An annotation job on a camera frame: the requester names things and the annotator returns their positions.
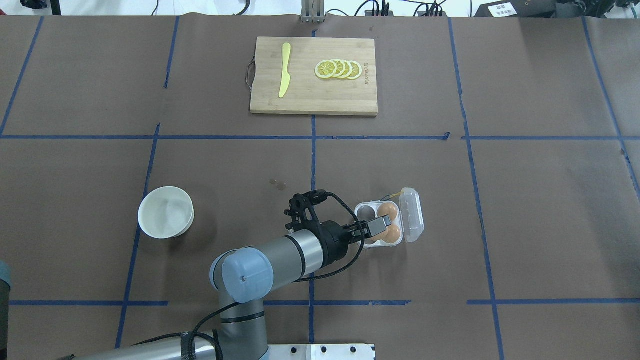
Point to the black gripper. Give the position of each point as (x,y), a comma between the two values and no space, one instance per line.
(332,238)

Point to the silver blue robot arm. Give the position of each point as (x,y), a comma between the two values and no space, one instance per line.
(243,278)

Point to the person seated behind arm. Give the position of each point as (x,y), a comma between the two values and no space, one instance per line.
(5,289)

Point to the lower brown egg in box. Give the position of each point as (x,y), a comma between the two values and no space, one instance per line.
(391,235)

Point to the brown egg in box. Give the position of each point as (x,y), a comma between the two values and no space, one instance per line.
(388,209)
(391,235)

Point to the upper brown egg in box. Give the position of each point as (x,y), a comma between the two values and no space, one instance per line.
(388,209)

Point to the clear plastic egg box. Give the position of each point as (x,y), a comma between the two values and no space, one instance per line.
(410,218)

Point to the black labelled box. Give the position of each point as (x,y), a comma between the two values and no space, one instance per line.
(516,9)

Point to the wooden cutting board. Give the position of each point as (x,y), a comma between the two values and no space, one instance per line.
(307,94)

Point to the back lemon slice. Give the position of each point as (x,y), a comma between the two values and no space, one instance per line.
(355,70)

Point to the lemon slice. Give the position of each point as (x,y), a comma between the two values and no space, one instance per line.
(339,66)
(326,69)
(347,69)
(355,70)

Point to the front lemon slice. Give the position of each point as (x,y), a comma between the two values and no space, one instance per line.
(326,69)

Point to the yellow plastic knife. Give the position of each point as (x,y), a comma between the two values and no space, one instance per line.
(285,75)

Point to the white bowl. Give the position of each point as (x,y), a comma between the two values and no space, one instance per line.
(166,213)

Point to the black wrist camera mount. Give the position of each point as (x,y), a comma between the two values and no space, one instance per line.
(302,213)

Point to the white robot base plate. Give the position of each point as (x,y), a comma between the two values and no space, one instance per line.
(331,351)

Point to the aluminium frame post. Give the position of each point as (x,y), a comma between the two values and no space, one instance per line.
(313,11)

